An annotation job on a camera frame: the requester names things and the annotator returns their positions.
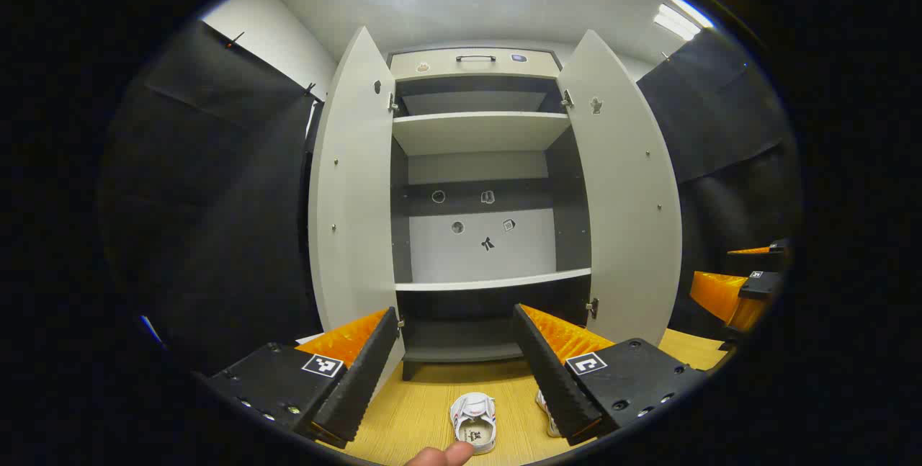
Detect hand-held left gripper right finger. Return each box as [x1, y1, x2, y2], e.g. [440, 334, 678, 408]
[512, 303, 710, 447]

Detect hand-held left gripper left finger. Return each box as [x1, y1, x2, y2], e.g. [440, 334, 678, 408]
[204, 306, 402, 451]

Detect white shoe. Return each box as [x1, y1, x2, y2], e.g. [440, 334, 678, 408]
[449, 393, 498, 454]
[535, 389, 563, 439]

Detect grey shoe cabinet door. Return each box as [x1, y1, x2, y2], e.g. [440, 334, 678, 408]
[556, 29, 683, 346]
[308, 25, 406, 380]

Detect grey shoe cabinet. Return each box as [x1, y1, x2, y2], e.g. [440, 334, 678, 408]
[308, 25, 683, 382]

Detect black backdrop cloth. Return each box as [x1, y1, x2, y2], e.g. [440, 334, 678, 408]
[97, 18, 802, 378]

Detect small ceiling light panel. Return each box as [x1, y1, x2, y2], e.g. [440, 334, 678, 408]
[654, 0, 714, 42]

